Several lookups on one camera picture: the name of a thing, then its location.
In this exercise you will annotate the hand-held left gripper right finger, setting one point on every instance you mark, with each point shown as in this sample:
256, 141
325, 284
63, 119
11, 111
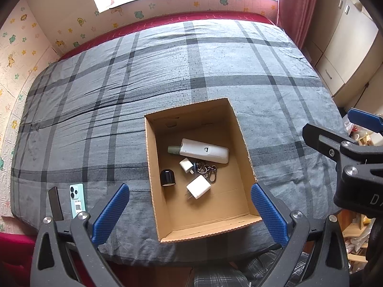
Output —
269, 212

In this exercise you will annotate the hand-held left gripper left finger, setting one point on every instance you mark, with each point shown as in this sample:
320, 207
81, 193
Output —
109, 215

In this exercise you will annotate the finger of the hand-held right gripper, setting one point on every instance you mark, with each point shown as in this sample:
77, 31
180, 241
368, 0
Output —
323, 140
365, 118

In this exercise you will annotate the brown cardboard box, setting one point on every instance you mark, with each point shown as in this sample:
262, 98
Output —
209, 212

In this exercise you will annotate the large white charger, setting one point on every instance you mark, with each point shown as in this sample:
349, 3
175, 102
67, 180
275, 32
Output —
199, 187

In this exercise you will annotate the white remote control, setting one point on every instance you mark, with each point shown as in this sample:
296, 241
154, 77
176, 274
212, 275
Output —
203, 151

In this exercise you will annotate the pale green bottle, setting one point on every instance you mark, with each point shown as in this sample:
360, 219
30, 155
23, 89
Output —
173, 150

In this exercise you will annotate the small white charger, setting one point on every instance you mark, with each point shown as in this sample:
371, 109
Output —
186, 165

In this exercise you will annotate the white plastic bag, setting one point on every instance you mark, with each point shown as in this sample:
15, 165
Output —
348, 125

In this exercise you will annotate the wooden rack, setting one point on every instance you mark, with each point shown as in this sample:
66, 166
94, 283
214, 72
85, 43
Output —
353, 230

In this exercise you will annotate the mint green smartphone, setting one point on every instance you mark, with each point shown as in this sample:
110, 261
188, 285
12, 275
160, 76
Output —
77, 197

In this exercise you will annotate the black glossy cylinder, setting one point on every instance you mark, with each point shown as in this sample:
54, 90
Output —
167, 178

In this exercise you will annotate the person's plaid trousers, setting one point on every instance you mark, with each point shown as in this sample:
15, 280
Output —
215, 278

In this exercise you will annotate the beige cabinet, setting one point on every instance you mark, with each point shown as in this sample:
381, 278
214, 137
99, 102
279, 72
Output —
338, 36

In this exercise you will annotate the grey plaid blanket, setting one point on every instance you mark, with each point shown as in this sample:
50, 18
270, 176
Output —
119, 95

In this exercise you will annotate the red curtain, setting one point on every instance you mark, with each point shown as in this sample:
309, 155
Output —
299, 6

